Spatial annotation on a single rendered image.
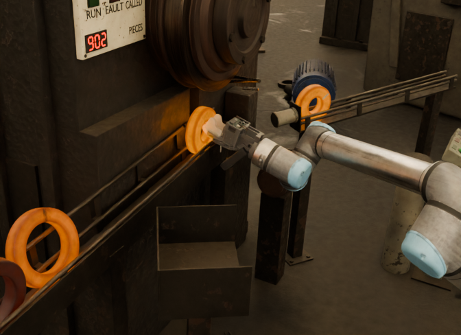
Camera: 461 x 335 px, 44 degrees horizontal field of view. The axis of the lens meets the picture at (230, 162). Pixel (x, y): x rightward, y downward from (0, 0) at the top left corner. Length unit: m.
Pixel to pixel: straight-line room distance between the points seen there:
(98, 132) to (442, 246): 0.88
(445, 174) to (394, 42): 2.99
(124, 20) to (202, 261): 0.65
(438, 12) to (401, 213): 2.14
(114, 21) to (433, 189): 0.89
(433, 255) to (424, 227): 0.07
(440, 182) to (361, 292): 1.05
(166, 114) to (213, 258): 0.49
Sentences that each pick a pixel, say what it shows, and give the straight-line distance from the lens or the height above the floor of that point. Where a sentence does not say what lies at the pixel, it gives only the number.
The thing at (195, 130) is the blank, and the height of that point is 0.77.
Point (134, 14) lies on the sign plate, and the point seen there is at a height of 1.13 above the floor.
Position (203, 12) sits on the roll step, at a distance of 1.57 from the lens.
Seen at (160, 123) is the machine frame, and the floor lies 0.81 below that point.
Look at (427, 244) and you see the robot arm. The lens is 1.39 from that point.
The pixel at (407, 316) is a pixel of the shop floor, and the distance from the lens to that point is 2.35.
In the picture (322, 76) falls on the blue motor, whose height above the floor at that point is 0.33.
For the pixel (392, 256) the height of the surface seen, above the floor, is 0.08.
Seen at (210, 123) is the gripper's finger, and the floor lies 0.78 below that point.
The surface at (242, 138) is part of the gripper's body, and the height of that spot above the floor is 0.76.
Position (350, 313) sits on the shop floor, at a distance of 2.30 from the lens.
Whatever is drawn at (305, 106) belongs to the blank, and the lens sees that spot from 2.18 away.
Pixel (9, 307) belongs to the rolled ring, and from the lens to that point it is 1.33.
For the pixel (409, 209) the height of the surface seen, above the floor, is 0.32.
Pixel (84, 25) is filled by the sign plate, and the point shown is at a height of 1.14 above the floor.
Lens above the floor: 1.47
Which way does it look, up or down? 26 degrees down
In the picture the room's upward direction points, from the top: 3 degrees clockwise
